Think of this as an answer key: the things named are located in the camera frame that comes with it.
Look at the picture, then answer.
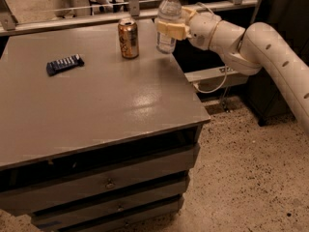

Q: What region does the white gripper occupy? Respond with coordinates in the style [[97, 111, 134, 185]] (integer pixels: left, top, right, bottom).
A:
[[154, 6, 222, 50]]

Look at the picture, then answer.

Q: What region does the clear plastic water bottle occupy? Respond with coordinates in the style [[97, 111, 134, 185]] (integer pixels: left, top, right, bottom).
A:
[[155, 0, 182, 54]]

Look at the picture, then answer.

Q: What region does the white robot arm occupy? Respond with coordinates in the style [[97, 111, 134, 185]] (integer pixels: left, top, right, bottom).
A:
[[154, 7, 309, 134]]

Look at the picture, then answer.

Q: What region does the orange soda can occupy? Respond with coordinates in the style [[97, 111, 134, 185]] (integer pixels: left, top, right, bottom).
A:
[[118, 17, 139, 59]]

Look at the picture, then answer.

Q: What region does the person's white shoe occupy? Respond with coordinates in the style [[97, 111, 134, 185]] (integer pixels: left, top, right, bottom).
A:
[[96, 0, 113, 13]]

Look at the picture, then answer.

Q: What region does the dark blue snack bar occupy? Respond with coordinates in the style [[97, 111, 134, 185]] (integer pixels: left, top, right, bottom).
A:
[[46, 54, 84, 76]]

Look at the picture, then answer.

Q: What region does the grey drawer cabinet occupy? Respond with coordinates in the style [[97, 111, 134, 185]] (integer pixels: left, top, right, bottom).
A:
[[0, 20, 210, 232]]

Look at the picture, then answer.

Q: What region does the middle grey drawer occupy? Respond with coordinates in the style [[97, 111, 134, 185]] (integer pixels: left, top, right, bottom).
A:
[[32, 172, 189, 231]]

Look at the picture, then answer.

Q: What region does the grey drawer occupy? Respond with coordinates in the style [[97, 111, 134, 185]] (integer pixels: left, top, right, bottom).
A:
[[77, 195, 183, 232], [0, 144, 199, 216], [32, 172, 189, 231]]

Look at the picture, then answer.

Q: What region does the bottom grey drawer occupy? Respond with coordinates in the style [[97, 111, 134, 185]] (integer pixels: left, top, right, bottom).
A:
[[77, 195, 183, 232]]

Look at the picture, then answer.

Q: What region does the top grey drawer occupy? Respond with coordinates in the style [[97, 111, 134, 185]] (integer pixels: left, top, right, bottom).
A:
[[0, 144, 199, 216]]

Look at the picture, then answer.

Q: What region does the white cable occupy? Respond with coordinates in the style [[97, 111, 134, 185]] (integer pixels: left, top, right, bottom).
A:
[[192, 2, 229, 95]]

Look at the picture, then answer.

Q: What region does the grey metal frame rail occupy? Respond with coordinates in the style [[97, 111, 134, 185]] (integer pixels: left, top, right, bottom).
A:
[[0, 0, 255, 37]]

